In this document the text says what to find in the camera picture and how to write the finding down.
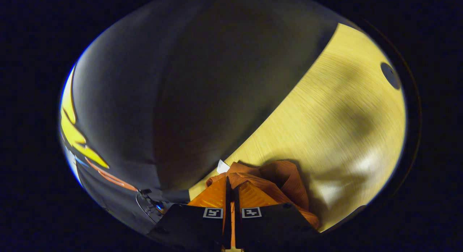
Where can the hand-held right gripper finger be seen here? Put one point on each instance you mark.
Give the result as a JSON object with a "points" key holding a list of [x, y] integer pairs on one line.
{"points": [[237, 223], [228, 215]]}

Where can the orange ribbed button shirt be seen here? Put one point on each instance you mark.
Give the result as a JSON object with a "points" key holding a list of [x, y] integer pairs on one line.
{"points": [[285, 183]]}

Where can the black backdrop cloth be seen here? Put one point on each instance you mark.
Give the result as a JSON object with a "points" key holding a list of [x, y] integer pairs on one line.
{"points": [[181, 82]]}

